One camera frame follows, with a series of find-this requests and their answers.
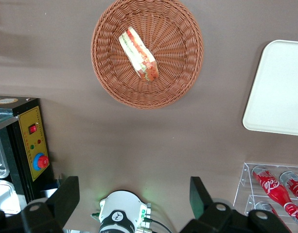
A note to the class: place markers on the cream plastic tray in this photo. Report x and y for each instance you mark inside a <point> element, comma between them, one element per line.
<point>277,92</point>

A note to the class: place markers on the clear acrylic bottle rack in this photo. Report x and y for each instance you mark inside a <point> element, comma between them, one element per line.
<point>243,189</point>

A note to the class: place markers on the triangular sandwich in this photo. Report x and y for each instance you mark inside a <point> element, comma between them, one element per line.
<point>139,53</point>

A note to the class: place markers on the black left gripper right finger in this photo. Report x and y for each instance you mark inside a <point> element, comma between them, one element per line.
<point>212,216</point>

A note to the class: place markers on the red cola bottle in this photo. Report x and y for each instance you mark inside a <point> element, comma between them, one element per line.
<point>272,189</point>
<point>270,211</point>
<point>294,185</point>

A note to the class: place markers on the black food warmer yellow panel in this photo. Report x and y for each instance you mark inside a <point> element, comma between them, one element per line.
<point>27,136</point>

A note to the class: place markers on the round brown wicker basket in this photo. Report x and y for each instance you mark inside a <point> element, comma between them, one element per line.
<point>173,72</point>

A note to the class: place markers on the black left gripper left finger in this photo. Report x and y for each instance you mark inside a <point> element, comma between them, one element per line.
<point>54,206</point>

